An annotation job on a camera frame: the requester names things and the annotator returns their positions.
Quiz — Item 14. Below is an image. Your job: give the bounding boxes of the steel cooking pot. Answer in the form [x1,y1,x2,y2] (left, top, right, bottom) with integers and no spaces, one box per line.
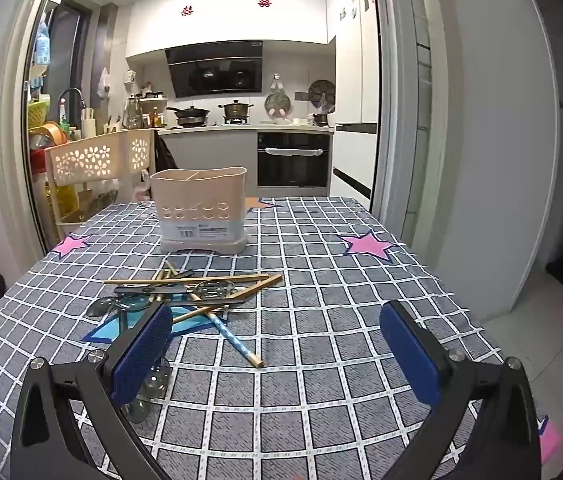
[218,100,255,124]

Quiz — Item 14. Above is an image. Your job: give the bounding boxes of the blue patterned wooden chopstick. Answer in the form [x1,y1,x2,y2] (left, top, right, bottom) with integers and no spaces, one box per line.
[164,259,266,368]

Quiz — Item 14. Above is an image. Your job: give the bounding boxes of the grey kitchen counter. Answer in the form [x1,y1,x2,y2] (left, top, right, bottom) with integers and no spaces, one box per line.
[156,124,337,199]

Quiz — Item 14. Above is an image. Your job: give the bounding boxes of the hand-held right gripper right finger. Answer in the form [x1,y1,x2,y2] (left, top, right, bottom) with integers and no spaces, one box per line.
[379,300,543,480]

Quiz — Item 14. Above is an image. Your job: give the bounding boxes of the white refrigerator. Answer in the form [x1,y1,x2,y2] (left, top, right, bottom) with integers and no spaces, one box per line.
[330,0,381,202]

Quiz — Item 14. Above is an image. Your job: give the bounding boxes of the glass kettle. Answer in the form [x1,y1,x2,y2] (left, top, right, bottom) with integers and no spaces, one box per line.
[126,94,145,130]

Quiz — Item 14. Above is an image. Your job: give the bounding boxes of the condiment bottles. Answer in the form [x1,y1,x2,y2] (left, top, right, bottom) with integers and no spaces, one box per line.
[139,92,168,129]

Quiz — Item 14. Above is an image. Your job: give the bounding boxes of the round dark divided tray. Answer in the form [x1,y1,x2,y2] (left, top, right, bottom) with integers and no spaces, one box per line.
[307,79,337,107]

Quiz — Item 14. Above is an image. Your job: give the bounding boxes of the black bag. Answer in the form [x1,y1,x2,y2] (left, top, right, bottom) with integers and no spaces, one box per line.
[154,132,178,174]

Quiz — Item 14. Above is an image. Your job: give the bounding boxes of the wooden knife block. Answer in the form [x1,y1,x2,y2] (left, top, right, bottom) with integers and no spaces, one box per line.
[80,107,98,139]

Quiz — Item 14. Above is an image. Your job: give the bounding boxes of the beige flower-cutout storage cart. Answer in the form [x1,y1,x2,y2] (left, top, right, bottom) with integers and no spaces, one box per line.
[44,128,158,241]

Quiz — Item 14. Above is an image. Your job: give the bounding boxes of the black range hood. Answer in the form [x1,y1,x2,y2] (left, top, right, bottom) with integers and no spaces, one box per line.
[164,40,265,99]

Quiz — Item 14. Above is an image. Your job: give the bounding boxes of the black wok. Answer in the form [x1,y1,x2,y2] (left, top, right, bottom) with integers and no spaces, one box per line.
[166,105,211,126]

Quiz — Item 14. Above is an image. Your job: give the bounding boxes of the white upper cabinets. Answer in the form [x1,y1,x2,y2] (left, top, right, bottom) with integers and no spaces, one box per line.
[124,0,337,59]

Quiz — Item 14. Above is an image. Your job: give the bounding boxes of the black built-in oven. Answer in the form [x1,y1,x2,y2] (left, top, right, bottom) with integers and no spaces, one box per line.
[256,131,333,189]

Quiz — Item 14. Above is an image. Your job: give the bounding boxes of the orange plastic bowl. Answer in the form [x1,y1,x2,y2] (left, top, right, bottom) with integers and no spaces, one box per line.
[40,120,69,147]

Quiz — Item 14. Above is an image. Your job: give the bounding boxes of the golden chopstick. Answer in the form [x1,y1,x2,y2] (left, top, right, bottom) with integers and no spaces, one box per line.
[153,269,172,307]

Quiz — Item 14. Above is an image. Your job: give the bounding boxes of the blue patterned bag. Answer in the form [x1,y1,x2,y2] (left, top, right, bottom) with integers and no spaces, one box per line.
[34,19,53,66]

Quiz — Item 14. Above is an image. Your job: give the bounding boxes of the black kitchen faucet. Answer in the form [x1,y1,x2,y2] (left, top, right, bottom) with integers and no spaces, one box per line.
[58,87,88,127]

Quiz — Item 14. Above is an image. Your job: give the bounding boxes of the yellow oil bottle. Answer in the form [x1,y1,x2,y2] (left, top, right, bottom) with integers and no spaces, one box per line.
[53,184,83,224]

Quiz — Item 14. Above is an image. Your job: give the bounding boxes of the beige plastic utensil holder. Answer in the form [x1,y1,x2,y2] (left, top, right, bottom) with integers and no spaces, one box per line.
[150,166,250,255]

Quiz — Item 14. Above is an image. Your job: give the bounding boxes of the clear glass spoon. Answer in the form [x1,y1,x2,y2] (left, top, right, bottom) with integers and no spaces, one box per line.
[140,358,173,397]
[193,281,237,302]
[114,296,155,335]
[85,297,123,319]
[124,394,156,425]

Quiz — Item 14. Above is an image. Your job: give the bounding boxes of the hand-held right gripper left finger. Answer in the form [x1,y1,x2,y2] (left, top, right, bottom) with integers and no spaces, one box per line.
[9,301,175,480]

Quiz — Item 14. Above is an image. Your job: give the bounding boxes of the green plastic basket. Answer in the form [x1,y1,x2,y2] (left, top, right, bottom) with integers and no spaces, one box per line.
[26,99,53,129]

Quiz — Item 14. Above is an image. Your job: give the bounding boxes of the grey checked star tablecloth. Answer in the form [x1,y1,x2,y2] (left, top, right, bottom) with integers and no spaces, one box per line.
[0,196,553,480]

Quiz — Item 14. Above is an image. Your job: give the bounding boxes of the round steamer rack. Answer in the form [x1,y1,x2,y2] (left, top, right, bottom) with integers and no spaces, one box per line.
[264,92,291,116]

